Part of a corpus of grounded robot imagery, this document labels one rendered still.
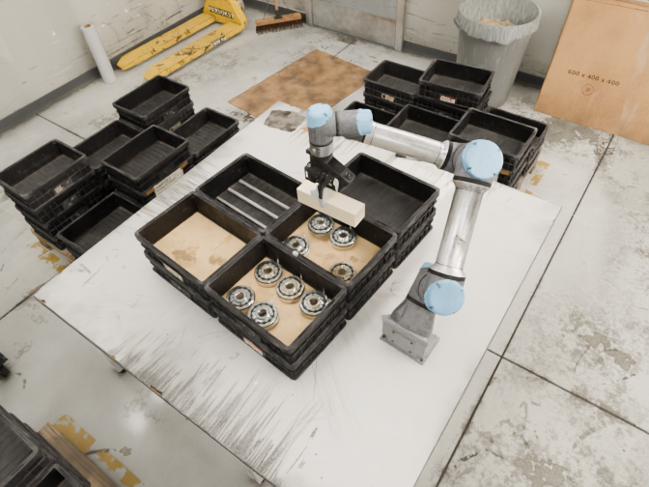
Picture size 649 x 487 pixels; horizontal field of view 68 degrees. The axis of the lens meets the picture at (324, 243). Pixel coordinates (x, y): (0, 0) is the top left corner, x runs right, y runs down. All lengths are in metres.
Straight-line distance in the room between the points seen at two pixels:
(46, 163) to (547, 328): 2.94
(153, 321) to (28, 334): 1.28
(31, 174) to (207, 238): 1.52
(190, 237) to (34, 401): 1.29
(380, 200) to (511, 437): 1.22
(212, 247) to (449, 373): 0.99
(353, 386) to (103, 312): 1.01
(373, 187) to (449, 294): 0.75
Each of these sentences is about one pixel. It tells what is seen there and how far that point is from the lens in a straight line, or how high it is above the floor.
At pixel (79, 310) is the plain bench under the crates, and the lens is 2.13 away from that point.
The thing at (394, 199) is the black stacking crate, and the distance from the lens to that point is 2.05.
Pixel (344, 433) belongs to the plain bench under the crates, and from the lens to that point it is 1.64.
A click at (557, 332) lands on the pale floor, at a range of 2.81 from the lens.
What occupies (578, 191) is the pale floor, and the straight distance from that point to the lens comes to 3.58.
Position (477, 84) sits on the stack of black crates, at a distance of 3.44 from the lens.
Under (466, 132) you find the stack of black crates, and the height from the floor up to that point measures 0.49.
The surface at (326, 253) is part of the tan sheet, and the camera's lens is 1.84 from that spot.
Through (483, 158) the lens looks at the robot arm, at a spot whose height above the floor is 1.33.
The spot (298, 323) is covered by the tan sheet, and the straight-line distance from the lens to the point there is 1.67.
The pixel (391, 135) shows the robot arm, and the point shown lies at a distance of 1.59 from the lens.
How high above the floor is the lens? 2.25
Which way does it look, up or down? 49 degrees down
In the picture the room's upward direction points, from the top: 4 degrees counter-clockwise
